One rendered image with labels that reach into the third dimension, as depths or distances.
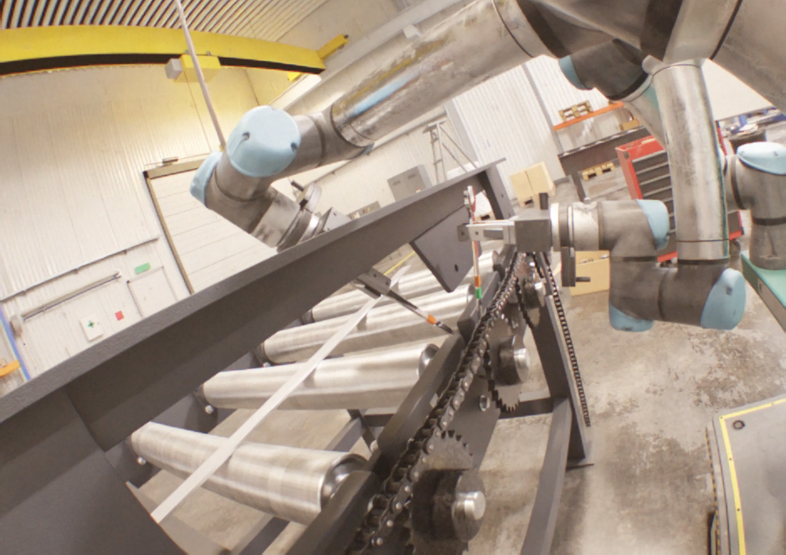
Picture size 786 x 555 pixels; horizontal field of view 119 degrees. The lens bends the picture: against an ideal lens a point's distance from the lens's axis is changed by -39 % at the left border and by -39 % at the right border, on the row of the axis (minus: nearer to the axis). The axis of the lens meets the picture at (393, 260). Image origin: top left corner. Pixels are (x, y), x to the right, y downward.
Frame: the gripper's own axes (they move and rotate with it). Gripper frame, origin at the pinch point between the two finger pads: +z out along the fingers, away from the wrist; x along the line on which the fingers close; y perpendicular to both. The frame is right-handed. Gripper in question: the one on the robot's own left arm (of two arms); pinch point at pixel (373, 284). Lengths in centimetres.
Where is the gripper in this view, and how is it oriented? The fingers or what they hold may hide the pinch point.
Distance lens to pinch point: 59.7
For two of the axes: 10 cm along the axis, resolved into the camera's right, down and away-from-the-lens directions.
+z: 7.5, 5.2, 4.1
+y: -1.6, 7.5, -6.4
